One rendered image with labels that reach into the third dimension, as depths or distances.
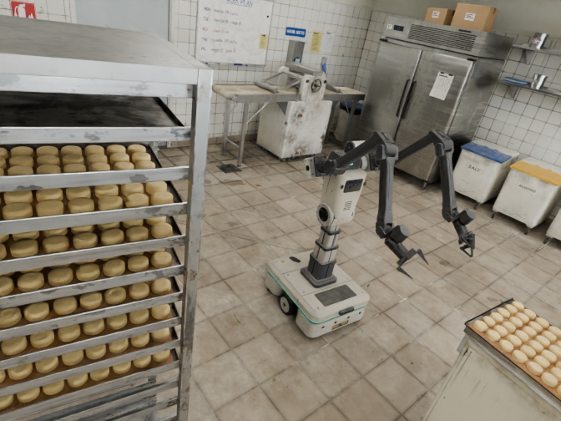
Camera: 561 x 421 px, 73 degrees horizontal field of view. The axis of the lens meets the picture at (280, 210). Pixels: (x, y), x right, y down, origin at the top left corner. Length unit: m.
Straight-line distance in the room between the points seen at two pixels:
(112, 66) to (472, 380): 1.78
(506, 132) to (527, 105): 0.40
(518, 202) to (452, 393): 3.63
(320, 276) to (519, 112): 4.03
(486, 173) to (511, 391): 3.87
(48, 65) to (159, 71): 0.17
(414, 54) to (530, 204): 2.35
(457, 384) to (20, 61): 1.92
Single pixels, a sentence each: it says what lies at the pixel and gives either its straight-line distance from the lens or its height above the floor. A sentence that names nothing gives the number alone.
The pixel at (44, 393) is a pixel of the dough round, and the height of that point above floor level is 0.95.
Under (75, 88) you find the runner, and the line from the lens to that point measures 0.77.
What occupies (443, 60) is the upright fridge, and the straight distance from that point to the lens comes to 5.39.
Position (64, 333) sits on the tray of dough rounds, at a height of 1.15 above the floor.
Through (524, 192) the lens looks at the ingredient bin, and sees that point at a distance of 5.33.
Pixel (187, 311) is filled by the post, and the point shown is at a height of 1.20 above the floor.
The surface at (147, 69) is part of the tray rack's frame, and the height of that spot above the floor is 1.81.
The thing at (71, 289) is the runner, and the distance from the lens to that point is 0.97.
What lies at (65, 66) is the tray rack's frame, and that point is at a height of 1.81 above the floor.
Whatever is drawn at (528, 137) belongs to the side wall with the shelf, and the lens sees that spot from 5.94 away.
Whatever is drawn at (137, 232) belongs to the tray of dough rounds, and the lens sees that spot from 0.96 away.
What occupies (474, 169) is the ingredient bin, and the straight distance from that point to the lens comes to 5.49.
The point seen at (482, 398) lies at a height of 0.64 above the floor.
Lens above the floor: 1.95
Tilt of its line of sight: 28 degrees down
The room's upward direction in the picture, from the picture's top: 11 degrees clockwise
